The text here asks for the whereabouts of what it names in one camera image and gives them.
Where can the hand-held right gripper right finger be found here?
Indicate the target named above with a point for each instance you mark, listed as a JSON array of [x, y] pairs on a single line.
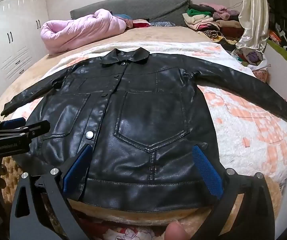
[[208, 172]]

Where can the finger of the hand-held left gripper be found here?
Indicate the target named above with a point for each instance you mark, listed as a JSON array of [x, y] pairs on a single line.
[[37, 128], [14, 122]]

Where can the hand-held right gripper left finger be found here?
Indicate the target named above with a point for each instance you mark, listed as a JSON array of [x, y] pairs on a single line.
[[77, 165]]

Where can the black leather jacket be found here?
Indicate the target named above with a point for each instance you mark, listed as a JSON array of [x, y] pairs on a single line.
[[146, 120]]

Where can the plastic bag of clothes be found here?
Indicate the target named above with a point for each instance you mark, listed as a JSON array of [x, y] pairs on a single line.
[[251, 57]]

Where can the pile of folded clothes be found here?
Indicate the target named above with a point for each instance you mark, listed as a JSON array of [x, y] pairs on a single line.
[[203, 20]]

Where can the person's right hand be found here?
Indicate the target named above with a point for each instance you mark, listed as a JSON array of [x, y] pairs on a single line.
[[176, 231]]

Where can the brown fluffy blanket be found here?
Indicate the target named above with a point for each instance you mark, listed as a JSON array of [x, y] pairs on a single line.
[[8, 165]]

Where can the white orange bear printed blanket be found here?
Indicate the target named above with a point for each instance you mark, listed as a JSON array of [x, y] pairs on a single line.
[[246, 135]]

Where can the floral cloth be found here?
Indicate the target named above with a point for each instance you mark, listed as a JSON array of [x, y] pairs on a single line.
[[123, 232]]

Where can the white wardrobe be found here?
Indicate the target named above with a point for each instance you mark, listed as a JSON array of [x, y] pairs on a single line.
[[13, 30]]

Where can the pink quilt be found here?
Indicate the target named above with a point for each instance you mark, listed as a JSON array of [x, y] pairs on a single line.
[[83, 30]]

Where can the pink patterned basket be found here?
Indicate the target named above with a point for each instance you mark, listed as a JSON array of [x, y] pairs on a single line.
[[262, 76]]

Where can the teal cloth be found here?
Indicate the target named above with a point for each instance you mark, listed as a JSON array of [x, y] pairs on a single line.
[[123, 17]]

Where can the green cloth strip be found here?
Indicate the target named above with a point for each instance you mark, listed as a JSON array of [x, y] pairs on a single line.
[[283, 51]]

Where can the red cloth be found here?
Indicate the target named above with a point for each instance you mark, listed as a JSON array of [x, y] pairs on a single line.
[[141, 25]]

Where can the blue patterned cloth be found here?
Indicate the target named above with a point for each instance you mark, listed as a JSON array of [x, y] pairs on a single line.
[[162, 23]]

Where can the cream satin curtain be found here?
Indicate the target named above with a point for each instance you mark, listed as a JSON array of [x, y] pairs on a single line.
[[253, 17]]

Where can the grey padded headboard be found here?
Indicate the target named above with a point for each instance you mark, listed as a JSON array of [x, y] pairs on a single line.
[[146, 7]]

